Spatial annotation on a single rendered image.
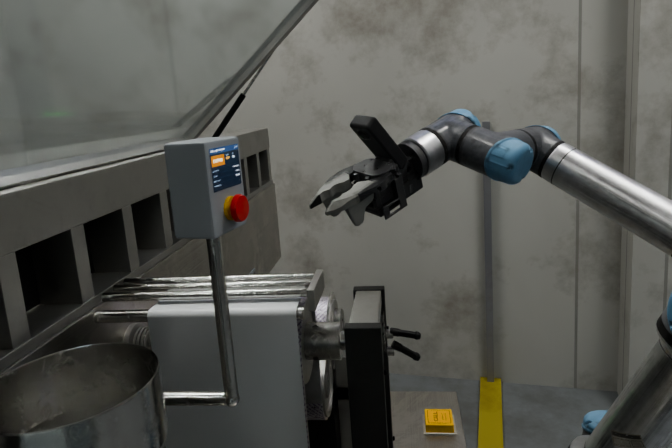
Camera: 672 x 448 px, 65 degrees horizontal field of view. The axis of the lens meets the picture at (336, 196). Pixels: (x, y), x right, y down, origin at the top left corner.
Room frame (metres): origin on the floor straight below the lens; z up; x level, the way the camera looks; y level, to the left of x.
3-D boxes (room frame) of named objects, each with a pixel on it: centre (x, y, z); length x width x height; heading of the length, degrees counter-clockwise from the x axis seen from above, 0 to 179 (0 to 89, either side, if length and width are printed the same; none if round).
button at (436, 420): (1.23, -0.22, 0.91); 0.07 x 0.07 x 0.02; 82
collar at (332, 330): (0.85, 0.04, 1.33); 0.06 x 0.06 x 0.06; 82
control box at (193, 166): (0.56, 0.13, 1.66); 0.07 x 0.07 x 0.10; 70
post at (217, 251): (0.56, 0.14, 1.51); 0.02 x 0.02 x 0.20
